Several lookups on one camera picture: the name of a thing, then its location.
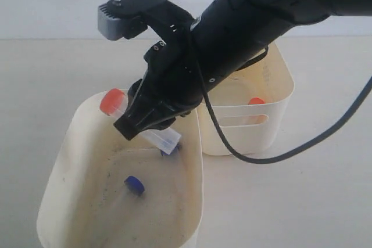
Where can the blue-capped clear tube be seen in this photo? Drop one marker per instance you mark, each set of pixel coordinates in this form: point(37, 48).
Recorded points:
point(174, 152)

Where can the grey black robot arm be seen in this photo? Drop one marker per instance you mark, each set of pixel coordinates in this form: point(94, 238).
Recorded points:
point(199, 53)

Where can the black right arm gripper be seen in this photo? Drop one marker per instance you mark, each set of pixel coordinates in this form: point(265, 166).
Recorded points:
point(170, 87)

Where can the orange-capped clear tube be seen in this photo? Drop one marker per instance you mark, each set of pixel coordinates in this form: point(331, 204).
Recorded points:
point(131, 120)

